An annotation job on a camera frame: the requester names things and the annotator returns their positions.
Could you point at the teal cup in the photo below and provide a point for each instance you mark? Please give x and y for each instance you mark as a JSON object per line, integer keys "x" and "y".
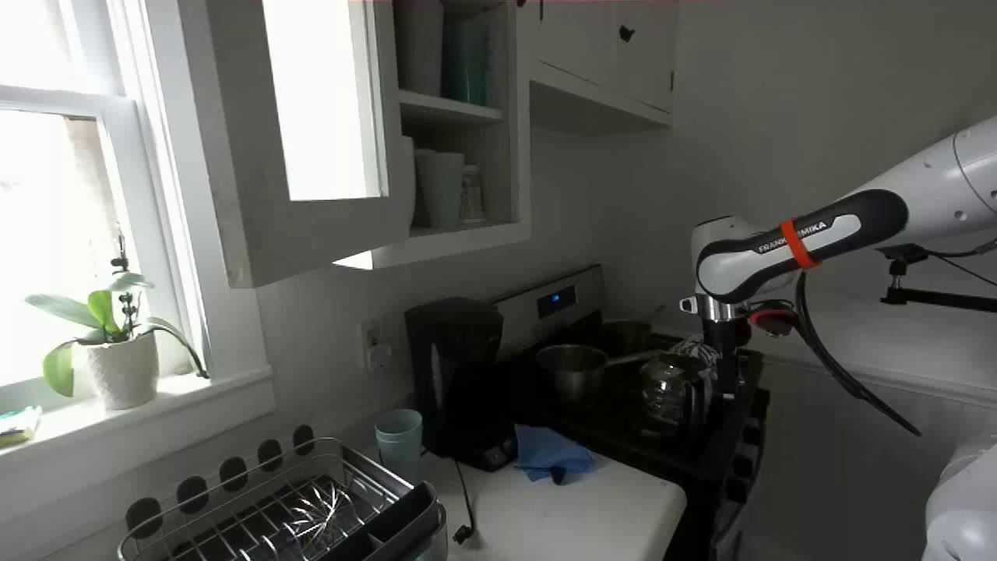
{"x": 467, "y": 57}

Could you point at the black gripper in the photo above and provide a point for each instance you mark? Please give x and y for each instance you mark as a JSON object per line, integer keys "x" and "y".
{"x": 733, "y": 334}

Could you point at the blue cloth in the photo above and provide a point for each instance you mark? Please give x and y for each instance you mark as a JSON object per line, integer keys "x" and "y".
{"x": 545, "y": 453}

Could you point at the white window frame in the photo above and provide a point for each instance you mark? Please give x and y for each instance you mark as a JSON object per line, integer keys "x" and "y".
{"x": 135, "y": 207}

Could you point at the small pale dish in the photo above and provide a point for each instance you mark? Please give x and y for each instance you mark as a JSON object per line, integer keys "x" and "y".
{"x": 16, "y": 426}

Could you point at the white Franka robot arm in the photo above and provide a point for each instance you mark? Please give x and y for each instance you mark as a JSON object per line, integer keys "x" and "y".
{"x": 937, "y": 187}

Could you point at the potted orchid white pot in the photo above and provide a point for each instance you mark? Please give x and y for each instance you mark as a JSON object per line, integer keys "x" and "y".
{"x": 123, "y": 368}

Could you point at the tall white cup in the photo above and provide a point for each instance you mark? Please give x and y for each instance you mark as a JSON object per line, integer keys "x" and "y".
{"x": 420, "y": 49}

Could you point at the white cabinet door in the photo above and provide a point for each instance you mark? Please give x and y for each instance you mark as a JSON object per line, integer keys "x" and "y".
{"x": 249, "y": 158}

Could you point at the black coffee maker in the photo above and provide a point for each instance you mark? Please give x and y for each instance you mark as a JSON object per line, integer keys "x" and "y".
{"x": 455, "y": 363}

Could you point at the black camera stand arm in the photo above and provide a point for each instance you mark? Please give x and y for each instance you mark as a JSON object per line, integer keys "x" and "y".
{"x": 937, "y": 299}

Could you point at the stainless black gas stove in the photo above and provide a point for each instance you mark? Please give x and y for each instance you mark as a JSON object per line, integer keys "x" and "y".
{"x": 623, "y": 426}

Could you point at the white wall outlet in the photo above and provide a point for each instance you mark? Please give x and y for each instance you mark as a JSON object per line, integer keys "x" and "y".
{"x": 371, "y": 344}

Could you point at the clear drinking glass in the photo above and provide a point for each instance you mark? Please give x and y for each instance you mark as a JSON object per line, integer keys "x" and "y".
{"x": 475, "y": 199}

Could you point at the glass coffee carafe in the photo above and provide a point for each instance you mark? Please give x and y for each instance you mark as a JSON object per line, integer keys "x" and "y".
{"x": 666, "y": 398}

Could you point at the small white wall cabinet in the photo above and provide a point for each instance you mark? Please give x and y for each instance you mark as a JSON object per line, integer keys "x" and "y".
{"x": 580, "y": 41}

